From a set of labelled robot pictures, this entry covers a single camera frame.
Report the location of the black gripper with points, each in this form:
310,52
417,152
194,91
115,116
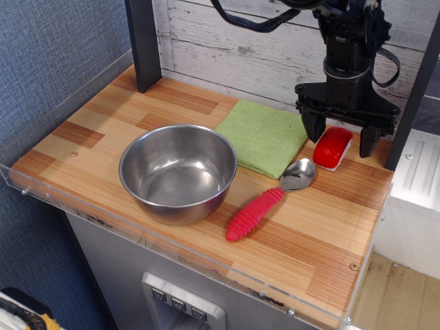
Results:
350,100

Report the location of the stainless steel bowl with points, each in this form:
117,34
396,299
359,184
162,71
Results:
180,173

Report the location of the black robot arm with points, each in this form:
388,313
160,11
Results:
354,33

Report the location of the red and white toy sushi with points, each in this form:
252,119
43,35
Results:
332,148

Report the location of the green folded cloth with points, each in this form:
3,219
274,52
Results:
266,140

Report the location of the white toy appliance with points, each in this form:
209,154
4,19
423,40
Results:
408,232

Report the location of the silver dispenser button panel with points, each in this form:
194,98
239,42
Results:
178,306

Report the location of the grey toy fridge cabinet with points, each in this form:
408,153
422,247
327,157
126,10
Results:
119,264

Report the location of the black and yellow object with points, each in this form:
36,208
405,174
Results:
21,311

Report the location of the red handled metal spoon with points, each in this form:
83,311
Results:
296,176

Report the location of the dark grey right post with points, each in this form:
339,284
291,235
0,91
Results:
416,37

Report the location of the dark grey post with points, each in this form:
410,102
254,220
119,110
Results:
146,57
416,37

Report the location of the dark grey left post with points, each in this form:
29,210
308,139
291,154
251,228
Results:
146,57

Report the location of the clear acrylic guard rail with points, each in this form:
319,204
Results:
40,253

